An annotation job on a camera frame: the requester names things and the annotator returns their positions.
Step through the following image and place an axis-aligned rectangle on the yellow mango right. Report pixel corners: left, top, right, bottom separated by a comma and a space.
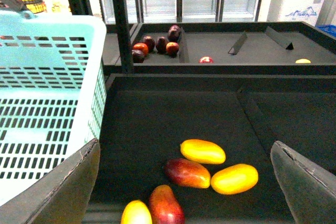
211, 164, 259, 195

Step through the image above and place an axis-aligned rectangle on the black display tray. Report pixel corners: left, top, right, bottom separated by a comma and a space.
103, 22, 335, 76
83, 74, 335, 223

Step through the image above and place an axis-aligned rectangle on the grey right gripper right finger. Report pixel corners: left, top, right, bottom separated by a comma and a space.
270, 141, 335, 223

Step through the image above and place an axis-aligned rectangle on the red mango bottom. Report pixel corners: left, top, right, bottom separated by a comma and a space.
149, 185, 185, 223

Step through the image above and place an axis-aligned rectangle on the teal plastic shopping basket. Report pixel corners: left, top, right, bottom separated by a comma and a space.
1, 9, 107, 204

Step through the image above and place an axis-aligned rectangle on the red orange mango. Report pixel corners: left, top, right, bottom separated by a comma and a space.
163, 158, 211, 189

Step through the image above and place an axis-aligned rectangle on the black rear display tray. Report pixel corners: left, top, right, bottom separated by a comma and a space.
103, 22, 335, 76

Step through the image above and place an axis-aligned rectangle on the red apple in rear tray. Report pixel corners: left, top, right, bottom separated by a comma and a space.
198, 56, 214, 63

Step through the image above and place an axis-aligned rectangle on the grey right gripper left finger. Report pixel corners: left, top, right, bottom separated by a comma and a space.
1, 138, 100, 223

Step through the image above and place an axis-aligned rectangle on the yellow mango upper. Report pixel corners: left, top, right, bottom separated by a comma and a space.
180, 139, 226, 164

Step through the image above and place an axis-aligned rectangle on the white chest freezer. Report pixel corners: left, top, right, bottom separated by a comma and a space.
267, 0, 324, 26

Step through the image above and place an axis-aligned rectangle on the yellow mango bottom left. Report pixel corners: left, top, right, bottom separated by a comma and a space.
120, 200, 152, 224

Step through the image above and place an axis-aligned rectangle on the yellow mango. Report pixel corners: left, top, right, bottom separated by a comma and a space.
180, 139, 226, 164
120, 200, 152, 224
211, 164, 259, 195

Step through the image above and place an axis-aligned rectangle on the black post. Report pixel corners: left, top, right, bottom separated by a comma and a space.
113, 0, 134, 73

